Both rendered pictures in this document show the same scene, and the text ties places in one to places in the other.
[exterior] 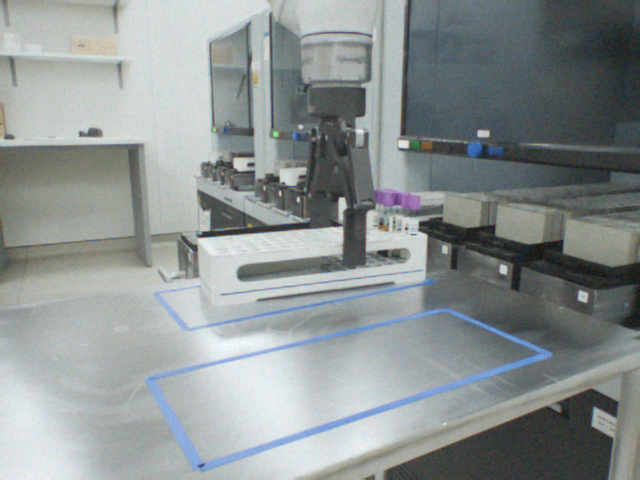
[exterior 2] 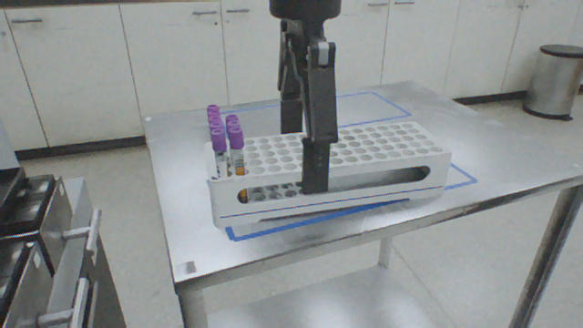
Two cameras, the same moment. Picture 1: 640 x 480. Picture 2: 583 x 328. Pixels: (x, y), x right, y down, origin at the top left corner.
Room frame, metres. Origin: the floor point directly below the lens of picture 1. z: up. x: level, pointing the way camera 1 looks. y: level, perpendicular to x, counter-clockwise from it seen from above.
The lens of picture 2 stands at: (1.16, 0.03, 1.11)
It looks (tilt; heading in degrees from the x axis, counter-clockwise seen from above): 29 degrees down; 188
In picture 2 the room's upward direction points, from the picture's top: straight up
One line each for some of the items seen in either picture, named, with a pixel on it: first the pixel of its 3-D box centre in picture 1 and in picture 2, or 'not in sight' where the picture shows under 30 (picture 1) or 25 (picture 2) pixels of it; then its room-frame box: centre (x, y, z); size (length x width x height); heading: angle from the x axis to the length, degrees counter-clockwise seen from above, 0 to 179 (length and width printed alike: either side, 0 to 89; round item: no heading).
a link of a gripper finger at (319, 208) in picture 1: (320, 223); (315, 165); (0.76, 0.00, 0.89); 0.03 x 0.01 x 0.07; 112
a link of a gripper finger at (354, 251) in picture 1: (354, 238); (291, 125); (0.66, -0.04, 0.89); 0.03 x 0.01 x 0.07; 112
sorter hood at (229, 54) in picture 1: (277, 65); not in sight; (2.66, 0.19, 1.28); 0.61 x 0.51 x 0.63; 25
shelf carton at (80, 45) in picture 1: (94, 48); not in sight; (4.05, 1.60, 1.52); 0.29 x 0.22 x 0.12; 114
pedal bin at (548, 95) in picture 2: not in sight; (556, 81); (-1.85, 1.45, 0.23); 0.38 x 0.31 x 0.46; 25
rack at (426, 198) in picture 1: (406, 210); not in sight; (1.20, -0.20, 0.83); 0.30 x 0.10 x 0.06; 115
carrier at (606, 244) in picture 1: (598, 243); not in sight; (0.80, -0.43, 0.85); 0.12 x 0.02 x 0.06; 24
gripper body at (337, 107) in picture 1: (336, 123); (304, 23); (0.71, -0.02, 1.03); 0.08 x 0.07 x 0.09; 22
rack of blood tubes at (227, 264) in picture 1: (314, 259); (325, 169); (0.70, 0.01, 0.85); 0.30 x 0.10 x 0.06; 112
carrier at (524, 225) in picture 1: (522, 225); not in sight; (0.94, -0.36, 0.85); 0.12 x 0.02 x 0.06; 25
